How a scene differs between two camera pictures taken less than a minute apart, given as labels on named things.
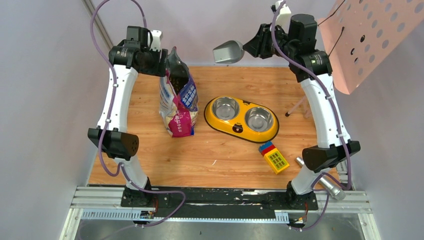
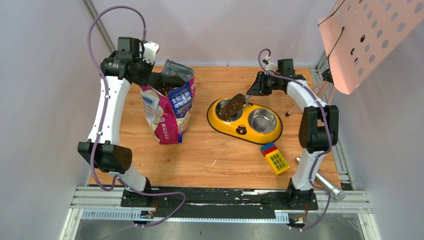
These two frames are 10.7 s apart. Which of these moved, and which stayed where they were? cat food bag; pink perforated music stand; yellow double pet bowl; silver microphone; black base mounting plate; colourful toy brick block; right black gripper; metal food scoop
Moved: metal food scoop; right black gripper; cat food bag
Stayed: colourful toy brick block; pink perforated music stand; yellow double pet bowl; black base mounting plate; silver microphone
